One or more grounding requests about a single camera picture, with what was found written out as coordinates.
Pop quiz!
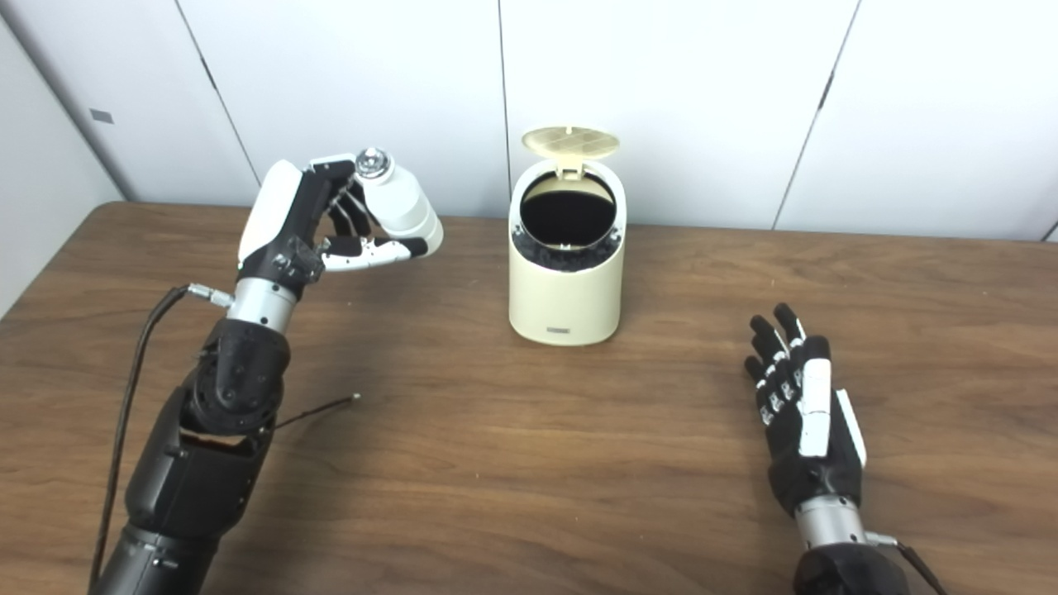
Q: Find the round cream bin lid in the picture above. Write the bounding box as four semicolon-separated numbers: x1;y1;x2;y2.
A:
522;126;621;179

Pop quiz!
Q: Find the thin black loose wire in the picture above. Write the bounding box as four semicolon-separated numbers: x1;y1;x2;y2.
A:
273;394;361;431

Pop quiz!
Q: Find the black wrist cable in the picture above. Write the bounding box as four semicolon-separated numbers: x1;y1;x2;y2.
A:
89;283;235;588
864;533;947;595

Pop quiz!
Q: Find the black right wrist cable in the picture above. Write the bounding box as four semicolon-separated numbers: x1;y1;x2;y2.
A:
864;533;947;595

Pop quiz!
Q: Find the cream-colored desktop trash bin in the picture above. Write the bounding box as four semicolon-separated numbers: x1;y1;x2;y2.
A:
508;159;627;347

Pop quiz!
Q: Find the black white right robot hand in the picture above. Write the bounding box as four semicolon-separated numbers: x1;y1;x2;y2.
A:
744;303;868;519

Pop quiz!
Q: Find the small white plastic bottle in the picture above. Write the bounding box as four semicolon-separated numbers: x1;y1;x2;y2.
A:
355;147;444;257

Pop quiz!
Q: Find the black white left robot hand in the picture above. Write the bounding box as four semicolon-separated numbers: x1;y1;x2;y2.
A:
237;153;429;300

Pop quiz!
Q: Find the black trash bag liner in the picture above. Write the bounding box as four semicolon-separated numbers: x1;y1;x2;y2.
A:
512;230;622;273

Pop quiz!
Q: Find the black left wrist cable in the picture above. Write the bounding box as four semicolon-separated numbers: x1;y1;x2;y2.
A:
89;283;235;588

